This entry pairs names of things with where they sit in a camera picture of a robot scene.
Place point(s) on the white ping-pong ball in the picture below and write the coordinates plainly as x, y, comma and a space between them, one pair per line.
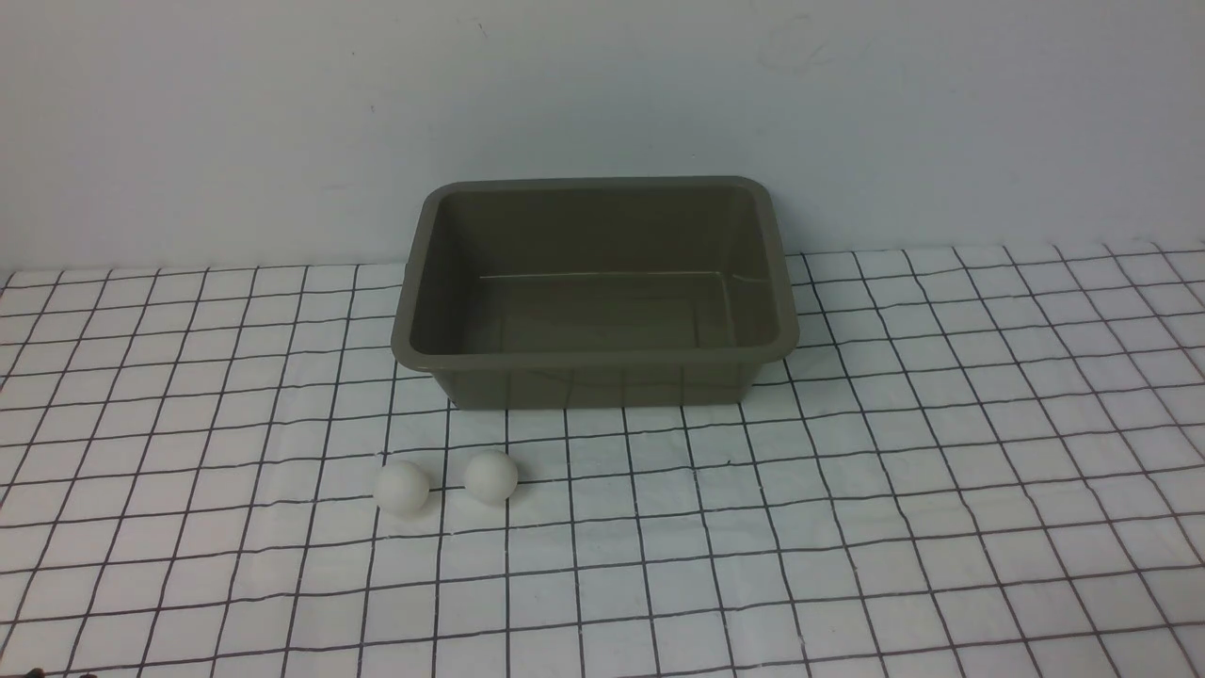
401, 488
491, 477

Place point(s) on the olive green plastic bin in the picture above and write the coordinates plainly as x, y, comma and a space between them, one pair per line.
552, 294

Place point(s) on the white black-grid tablecloth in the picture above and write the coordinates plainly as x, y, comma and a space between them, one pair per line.
979, 462

